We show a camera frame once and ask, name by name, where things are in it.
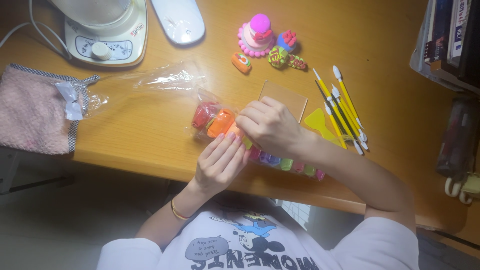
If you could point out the person's left hand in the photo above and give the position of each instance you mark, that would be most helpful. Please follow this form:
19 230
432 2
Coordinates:
217 168

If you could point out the person's right hand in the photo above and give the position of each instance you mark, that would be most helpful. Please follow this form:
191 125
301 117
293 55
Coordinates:
275 127

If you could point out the clear plastic clay packet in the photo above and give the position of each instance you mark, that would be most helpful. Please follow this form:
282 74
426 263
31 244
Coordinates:
215 122

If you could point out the clear acrylic board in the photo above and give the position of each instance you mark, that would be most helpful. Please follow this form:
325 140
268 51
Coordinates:
287 96

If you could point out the yellow plastic scraper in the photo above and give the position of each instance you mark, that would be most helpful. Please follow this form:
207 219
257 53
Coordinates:
317 120

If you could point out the row of coloured clay blocks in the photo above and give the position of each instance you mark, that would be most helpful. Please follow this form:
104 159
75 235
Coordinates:
221 122

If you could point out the yellow sculpting tool white tips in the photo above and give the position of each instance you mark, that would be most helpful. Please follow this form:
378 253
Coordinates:
323 87
347 95
334 125
348 114

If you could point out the black sculpting tool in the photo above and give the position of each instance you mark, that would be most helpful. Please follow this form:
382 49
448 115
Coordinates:
339 116

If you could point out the green pink clay piece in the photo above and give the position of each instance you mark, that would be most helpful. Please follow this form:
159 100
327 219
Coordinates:
297 62

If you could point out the green clay cube model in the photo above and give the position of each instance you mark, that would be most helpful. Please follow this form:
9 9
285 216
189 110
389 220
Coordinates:
278 57

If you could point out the orange clay roll model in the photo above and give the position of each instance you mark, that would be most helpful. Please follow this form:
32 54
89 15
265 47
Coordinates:
241 62

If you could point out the blue clay cup red sticks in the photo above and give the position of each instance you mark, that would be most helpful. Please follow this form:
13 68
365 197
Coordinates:
287 40

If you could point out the pink clay cake model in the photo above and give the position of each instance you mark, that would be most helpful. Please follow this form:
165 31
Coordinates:
257 35

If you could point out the white printed t-shirt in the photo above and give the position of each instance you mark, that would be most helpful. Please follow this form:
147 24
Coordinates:
262 251

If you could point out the empty clear plastic wrapper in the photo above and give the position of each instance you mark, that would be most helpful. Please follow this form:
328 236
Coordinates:
165 78

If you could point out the white computer mouse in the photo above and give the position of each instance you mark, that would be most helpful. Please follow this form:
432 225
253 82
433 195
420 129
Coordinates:
180 18

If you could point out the white appliance with dial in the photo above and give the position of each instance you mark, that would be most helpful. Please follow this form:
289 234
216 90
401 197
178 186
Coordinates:
112 26

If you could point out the dark pouch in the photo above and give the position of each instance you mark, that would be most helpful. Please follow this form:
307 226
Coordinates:
457 138

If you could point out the pink towel with checked trim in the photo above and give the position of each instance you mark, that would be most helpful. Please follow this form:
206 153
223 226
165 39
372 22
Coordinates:
33 112

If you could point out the stack of books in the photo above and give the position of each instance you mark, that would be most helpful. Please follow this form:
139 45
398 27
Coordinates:
450 41

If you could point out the cream hook clip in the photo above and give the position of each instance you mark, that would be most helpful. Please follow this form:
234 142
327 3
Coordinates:
467 187

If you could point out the grey desk frame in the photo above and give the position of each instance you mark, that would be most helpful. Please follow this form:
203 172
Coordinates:
22 176

